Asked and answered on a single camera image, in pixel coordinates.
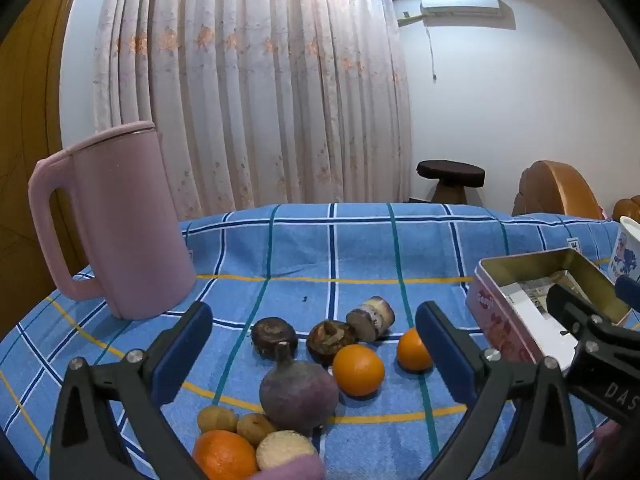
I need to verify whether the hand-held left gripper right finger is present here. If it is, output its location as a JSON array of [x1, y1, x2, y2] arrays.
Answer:
[[415, 301, 581, 480]]

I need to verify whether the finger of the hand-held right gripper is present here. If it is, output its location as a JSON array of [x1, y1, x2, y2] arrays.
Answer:
[[615, 276, 640, 307], [546, 284, 619, 342]]

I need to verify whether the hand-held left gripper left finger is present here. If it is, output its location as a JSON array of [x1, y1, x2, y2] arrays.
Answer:
[[49, 301, 214, 480]]

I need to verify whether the orange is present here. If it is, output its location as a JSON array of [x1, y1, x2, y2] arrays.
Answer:
[[397, 328, 434, 373], [332, 344, 386, 397], [192, 430, 259, 480]]

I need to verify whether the pink tin box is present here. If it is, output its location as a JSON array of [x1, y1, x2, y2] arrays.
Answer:
[[465, 247, 635, 373]]

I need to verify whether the small brown longan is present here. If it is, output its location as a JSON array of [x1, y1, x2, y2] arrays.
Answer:
[[236, 413, 277, 448], [197, 406, 239, 434]]

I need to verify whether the smooth dark water chestnut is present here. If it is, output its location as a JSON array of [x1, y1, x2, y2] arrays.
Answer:
[[250, 317, 299, 361]]

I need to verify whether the pale round fruit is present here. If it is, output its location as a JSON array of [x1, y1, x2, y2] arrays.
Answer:
[[255, 430, 319, 471]]

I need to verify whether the pink sweet potato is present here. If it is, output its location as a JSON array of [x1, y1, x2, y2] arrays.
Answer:
[[247, 454, 327, 480]]

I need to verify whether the white printed cup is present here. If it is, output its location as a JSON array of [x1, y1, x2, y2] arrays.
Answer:
[[607, 216, 640, 286]]

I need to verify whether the pink electric kettle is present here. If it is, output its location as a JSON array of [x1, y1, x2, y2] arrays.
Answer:
[[28, 121, 197, 320]]

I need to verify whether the blue plaid cloth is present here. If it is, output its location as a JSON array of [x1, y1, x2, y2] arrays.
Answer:
[[0, 202, 640, 480]]

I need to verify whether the dark round wooden stool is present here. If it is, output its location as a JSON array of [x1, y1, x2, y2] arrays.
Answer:
[[416, 160, 486, 205]]

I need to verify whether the floral beige curtain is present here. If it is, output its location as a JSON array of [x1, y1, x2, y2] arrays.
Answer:
[[92, 0, 413, 221]]

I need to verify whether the wooden door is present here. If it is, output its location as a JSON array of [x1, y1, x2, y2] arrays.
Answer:
[[0, 0, 90, 342]]

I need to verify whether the white air conditioner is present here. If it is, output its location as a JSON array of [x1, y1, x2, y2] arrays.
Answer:
[[397, 0, 502, 27]]

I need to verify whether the air conditioner cable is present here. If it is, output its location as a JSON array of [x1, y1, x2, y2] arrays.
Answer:
[[425, 24, 441, 82]]

